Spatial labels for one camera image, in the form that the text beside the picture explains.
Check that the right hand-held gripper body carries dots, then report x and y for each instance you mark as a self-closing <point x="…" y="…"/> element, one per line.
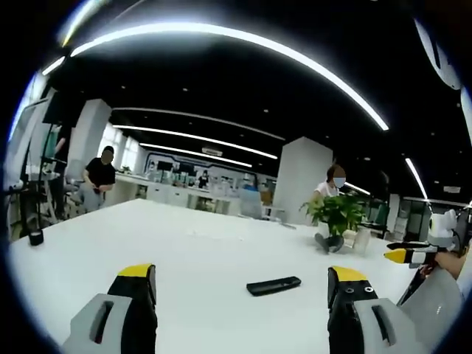
<point x="444" y="228"/>

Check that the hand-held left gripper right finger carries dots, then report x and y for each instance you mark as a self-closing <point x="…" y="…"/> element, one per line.
<point x="354" y="313"/>

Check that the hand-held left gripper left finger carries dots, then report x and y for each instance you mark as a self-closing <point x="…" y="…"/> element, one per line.
<point x="121" y="313"/>

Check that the black remote control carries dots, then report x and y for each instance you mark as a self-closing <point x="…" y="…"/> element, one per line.
<point x="273" y="285"/>

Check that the person's right hand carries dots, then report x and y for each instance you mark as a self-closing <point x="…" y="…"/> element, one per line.
<point x="448" y="263"/>

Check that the grey flat panel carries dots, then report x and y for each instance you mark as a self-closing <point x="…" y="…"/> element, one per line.
<point x="433" y="296"/>

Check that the clear plastic container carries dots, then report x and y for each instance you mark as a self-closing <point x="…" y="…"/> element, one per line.
<point x="362" y="241"/>

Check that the grey cloth bundle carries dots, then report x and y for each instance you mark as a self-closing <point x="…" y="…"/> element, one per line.
<point x="329" y="243"/>

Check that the green potted plant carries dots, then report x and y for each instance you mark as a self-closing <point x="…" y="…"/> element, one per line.
<point x="337" y="214"/>

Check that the white counter cabinets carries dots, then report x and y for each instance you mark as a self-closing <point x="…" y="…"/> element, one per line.
<point x="166" y="190"/>

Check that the black stand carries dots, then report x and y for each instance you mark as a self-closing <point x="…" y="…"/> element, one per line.
<point x="25" y="199"/>

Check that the pale blue chair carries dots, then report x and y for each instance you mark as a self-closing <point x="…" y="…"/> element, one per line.
<point x="250" y="204"/>

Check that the dark monitor screen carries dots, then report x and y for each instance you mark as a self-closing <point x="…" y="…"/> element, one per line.
<point x="59" y="108"/>

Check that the long ceiling light strip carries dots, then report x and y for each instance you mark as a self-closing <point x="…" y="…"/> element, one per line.
<point x="258" y="40"/>

